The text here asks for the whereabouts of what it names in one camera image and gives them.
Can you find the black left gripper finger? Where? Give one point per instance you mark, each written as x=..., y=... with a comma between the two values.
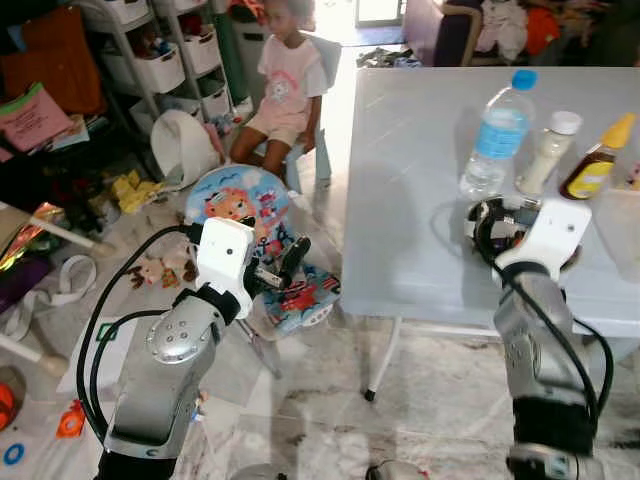
x=296, y=262

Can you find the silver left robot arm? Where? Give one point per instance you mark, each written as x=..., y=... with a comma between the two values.
x=165, y=370

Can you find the white bottle white cap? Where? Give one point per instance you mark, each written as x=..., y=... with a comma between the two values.
x=545, y=155

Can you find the colourful baby bouncer seat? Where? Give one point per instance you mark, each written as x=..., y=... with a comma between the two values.
x=240, y=205

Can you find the clear water bottle blue cap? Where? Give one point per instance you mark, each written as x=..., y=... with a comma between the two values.
x=497, y=135

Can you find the brown sauce bottle yellow cap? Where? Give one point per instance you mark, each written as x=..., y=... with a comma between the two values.
x=592, y=170

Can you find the clear plastic box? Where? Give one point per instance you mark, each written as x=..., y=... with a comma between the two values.
x=620, y=230

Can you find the yellow toy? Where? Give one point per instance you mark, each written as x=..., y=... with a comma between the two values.
x=135, y=190

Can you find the white round plastic seat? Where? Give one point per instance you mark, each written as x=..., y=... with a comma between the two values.
x=180, y=145

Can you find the child in pink t-shirt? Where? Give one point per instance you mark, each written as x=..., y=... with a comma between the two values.
x=288, y=85

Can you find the white clothes pile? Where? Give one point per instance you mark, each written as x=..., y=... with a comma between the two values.
x=500, y=30

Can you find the orange cloth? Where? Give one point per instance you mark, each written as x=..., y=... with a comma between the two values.
x=542, y=30

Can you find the grey left robot leg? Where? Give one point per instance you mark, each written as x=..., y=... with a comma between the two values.
x=260, y=473

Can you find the grey robot leg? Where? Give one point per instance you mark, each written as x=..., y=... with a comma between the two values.
x=398, y=472
x=260, y=473

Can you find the light blue child chair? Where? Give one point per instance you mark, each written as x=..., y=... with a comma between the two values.
x=330, y=55

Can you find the white storage shelf with bins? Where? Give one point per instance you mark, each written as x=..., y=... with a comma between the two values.
x=160, y=70

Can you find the grey right robot leg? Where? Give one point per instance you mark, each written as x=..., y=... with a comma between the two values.
x=398, y=472

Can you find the small orange toy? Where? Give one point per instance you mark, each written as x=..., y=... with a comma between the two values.
x=70, y=420

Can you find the pink book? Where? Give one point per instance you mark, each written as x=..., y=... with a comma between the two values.
x=35, y=120

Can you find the orange bag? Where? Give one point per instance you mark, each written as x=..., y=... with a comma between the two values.
x=55, y=65

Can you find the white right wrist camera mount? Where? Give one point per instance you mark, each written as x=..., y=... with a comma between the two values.
x=550, y=230

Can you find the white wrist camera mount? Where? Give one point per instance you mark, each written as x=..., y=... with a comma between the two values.
x=225, y=255
x=550, y=230

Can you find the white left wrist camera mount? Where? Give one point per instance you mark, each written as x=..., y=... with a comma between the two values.
x=225, y=255

